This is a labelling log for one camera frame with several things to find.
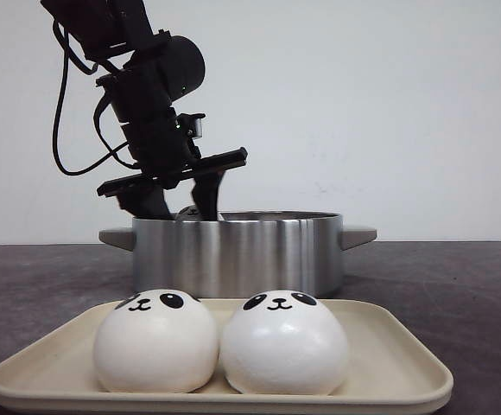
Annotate beige rectangular tray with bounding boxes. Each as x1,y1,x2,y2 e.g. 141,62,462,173
0,299,453,414

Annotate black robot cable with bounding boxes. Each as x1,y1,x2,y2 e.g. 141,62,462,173
50,8,142,176

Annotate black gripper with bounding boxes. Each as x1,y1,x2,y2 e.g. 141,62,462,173
97,68,247,220

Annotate panda bun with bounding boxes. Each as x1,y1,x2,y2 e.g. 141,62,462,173
92,289,219,393
175,205,202,221
220,290,350,395

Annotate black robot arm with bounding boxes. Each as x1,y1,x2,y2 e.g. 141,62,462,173
42,1,247,220

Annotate stainless steel pot grey handles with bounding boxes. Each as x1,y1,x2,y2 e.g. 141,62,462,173
98,211,377,297

